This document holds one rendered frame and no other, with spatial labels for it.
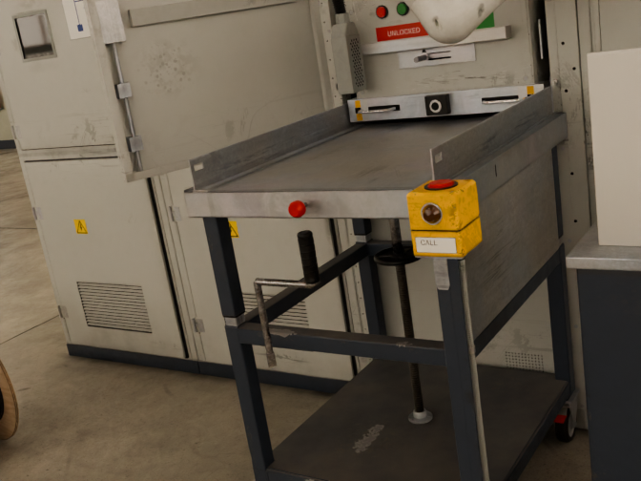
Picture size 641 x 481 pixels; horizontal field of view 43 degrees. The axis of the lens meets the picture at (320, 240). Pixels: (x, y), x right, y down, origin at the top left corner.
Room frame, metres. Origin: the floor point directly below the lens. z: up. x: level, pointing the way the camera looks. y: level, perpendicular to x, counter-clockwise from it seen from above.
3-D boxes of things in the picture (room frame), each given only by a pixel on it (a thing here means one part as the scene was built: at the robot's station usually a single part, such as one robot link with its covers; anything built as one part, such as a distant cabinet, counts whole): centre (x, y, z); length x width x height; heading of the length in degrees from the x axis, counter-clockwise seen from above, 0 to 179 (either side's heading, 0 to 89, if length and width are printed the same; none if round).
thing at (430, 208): (1.13, -0.16, 0.87); 0.03 x 0.01 x 0.03; 55
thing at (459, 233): (1.17, -0.19, 0.85); 0.08 x 0.08 x 0.10; 55
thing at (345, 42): (2.15, -0.15, 1.04); 0.08 x 0.05 x 0.17; 145
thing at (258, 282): (1.56, 0.08, 0.62); 0.17 x 0.03 x 0.30; 55
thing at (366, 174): (1.82, -0.18, 0.82); 0.68 x 0.62 x 0.06; 145
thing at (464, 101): (2.10, -0.37, 0.89); 0.54 x 0.05 x 0.06; 55
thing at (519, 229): (1.82, -0.17, 0.46); 0.64 x 0.58 x 0.66; 145
